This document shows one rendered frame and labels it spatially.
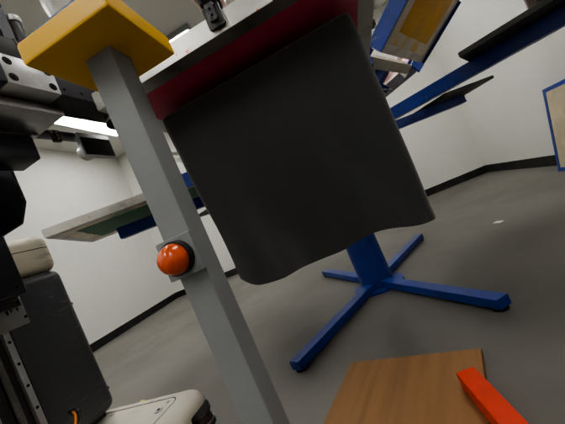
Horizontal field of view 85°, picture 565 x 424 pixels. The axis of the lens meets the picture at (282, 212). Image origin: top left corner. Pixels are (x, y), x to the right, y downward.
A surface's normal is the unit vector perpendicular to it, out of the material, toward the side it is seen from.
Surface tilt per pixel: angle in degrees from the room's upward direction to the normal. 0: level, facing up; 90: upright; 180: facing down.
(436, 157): 90
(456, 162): 90
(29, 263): 90
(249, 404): 90
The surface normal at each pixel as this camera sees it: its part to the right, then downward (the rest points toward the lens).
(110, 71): -0.22, 0.08
